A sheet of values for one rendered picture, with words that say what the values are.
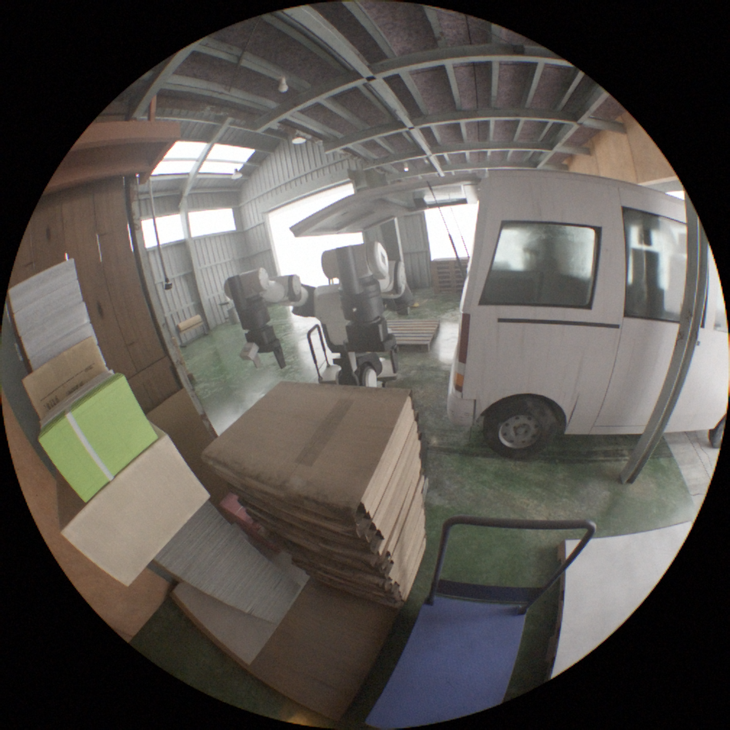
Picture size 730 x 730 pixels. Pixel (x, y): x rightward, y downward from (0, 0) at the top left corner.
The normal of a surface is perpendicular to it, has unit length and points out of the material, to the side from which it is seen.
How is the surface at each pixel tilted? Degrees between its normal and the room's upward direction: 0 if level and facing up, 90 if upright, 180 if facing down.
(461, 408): 86
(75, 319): 90
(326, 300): 78
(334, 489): 0
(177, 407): 90
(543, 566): 0
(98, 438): 90
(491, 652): 0
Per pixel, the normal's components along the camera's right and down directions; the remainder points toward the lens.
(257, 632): -0.17, -0.89
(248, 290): -0.04, 0.44
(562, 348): -0.40, 0.46
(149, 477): 0.90, 0.04
